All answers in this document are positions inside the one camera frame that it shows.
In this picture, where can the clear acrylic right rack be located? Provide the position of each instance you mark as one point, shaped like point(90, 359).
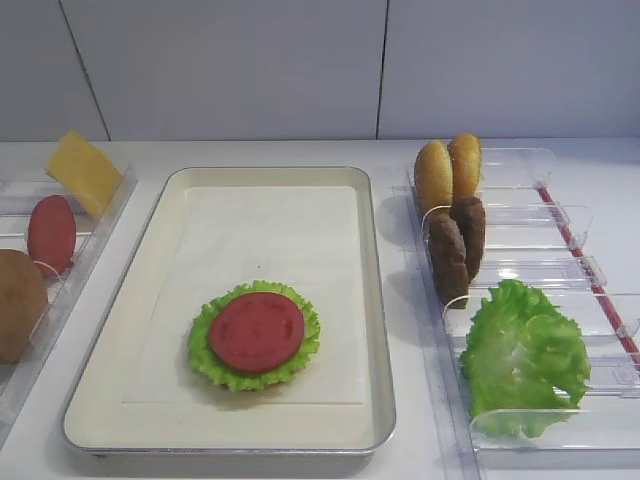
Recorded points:
point(536, 240)

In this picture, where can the brown bun half left rack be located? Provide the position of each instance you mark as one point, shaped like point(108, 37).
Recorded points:
point(24, 298)

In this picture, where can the brown meat patty rear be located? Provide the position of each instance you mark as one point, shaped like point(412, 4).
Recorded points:
point(470, 216)

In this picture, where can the green lettuce leaf in rack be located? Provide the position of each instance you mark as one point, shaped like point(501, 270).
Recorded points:
point(525, 362)

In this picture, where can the brown meat patty front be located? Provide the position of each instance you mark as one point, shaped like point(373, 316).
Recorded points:
point(448, 256)

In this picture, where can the red tomato slice in rack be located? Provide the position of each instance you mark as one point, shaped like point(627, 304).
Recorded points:
point(51, 235)

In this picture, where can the golden bun half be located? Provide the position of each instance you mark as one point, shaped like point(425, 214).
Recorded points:
point(433, 177)
point(465, 152)

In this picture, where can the clear acrylic rack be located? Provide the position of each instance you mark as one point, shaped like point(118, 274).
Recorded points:
point(536, 240)
point(19, 196)

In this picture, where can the golden bun half front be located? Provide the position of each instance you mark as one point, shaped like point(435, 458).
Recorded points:
point(433, 177)

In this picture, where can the red tomato slice on tray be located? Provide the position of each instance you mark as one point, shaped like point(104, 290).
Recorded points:
point(257, 332)

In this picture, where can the brown meat patty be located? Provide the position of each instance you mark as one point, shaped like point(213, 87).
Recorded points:
point(470, 216)
point(448, 256)

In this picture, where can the golden bun half rear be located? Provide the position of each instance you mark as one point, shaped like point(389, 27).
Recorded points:
point(465, 152)

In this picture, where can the clear acrylic left rack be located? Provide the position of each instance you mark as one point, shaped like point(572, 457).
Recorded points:
point(19, 196)

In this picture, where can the green lettuce leaf on tray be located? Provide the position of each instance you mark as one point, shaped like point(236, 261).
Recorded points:
point(203, 360)

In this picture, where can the cream metal baking tray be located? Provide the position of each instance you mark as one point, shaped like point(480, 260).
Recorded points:
point(212, 229)

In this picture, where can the yellow cheese slice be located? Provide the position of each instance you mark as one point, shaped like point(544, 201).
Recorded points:
point(85, 171)

